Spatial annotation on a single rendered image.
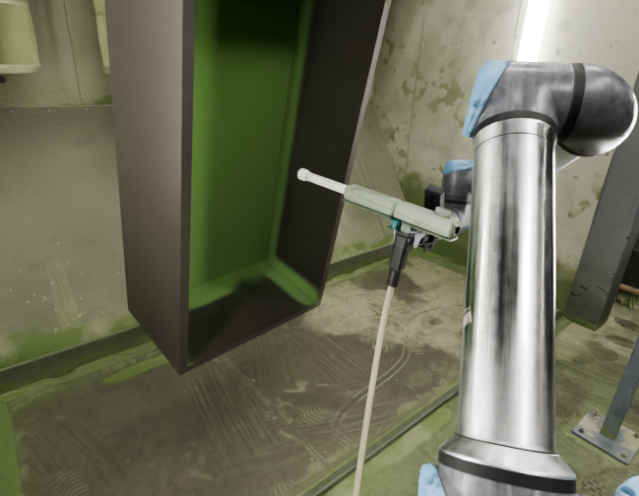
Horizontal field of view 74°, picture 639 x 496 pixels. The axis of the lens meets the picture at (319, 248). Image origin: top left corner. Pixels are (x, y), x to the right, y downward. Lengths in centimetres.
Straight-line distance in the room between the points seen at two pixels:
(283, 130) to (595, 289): 196
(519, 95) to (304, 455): 136
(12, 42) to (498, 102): 177
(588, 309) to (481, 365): 232
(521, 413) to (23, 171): 214
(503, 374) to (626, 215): 216
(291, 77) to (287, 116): 13
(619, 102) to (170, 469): 158
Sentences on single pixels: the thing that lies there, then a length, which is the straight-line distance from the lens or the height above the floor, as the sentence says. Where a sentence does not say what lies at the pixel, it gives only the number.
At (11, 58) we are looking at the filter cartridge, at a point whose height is 131.
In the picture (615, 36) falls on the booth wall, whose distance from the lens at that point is 267.
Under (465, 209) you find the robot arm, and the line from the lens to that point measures 128.
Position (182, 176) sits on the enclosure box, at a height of 109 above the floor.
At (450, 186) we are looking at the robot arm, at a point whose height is 102.
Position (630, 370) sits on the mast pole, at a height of 34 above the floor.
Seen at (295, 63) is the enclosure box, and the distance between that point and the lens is 154.
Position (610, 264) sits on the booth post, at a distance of 274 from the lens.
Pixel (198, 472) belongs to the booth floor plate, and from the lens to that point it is 167.
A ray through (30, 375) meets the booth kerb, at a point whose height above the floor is 10.
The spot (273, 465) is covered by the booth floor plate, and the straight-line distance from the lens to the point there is 166.
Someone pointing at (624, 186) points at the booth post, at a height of 83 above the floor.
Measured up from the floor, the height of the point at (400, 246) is 93.
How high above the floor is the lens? 132
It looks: 23 degrees down
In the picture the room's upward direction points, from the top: 2 degrees clockwise
